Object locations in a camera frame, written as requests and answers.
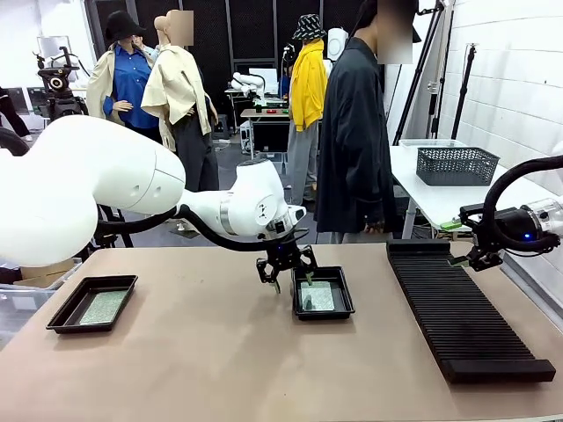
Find black ESD tray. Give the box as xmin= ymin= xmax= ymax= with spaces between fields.
xmin=290 ymin=265 xmax=355 ymax=321
xmin=46 ymin=274 xmax=139 ymax=334

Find black light stand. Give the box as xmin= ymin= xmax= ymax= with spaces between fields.
xmin=392 ymin=0 xmax=454 ymax=146

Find clear plastic container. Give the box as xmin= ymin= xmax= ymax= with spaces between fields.
xmin=398 ymin=138 xmax=467 ymax=149

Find background work desk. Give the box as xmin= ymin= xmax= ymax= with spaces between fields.
xmin=240 ymin=107 xmax=294 ymax=164

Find black slotted board rack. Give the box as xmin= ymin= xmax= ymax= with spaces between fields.
xmin=385 ymin=238 xmax=557 ymax=383

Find mannequin with blue shirt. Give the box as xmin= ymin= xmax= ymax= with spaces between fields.
xmin=85 ymin=11 xmax=164 ymax=146

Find person in light blue shirt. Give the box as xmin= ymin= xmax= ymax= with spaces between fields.
xmin=134 ymin=37 xmax=157 ymax=61

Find cardboard box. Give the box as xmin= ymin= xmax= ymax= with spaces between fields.
xmin=19 ymin=258 xmax=76 ymax=289

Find small white background robot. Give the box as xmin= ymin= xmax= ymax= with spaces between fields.
xmin=231 ymin=72 xmax=267 ymax=106

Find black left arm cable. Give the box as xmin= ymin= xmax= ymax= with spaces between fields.
xmin=94 ymin=204 xmax=282 ymax=253

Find mannequin with yellow top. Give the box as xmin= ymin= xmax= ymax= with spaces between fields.
xmin=284 ymin=13 xmax=330 ymax=207

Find thin black stand pole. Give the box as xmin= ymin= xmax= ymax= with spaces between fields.
xmin=450 ymin=43 xmax=479 ymax=142

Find black floppy hat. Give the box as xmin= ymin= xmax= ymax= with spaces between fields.
xmin=104 ymin=11 xmax=148 ymax=43

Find person in dark jacket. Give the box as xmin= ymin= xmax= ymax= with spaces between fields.
xmin=314 ymin=0 xmax=414 ymax=245

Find clear plastic box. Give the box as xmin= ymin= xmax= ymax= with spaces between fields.
xmin=0 ymin=283 xmax=58 ymax=348

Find grey mesh basket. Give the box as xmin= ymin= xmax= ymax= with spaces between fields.
xmin=415 ymin=146 xmax=501 ymax=186

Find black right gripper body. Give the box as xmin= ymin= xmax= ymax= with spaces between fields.
xmin=492 ymin=206 xmax=540 ymax=247

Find patterned bucket hat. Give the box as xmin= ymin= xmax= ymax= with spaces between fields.
xmin=292 ymin=13 xmax=327 ymax=41

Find person right forearm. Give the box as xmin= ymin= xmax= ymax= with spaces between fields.
xmin=360 ymin=175 xmax=389 ymax=225

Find person in black clothes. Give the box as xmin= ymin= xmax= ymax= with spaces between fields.
xmin=0 ymin=85 xmax=33 ymax=142

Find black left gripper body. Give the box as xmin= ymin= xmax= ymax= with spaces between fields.
xmin=263 ymin=228 xmax=309 ymax=269

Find white side table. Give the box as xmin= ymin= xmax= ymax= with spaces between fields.
xmin=389 ymin=144 xmax=563 ymax=241

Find green circuit board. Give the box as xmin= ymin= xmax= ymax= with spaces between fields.
xmin=300 ymin=280 xmax=336 ymax=311
xmin=80 ymin=291 xmax=129 ymax=326

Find mannequin with cream shirt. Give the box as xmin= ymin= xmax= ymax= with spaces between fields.
xmin=140 ymin=9 xmax=221 ymax=193

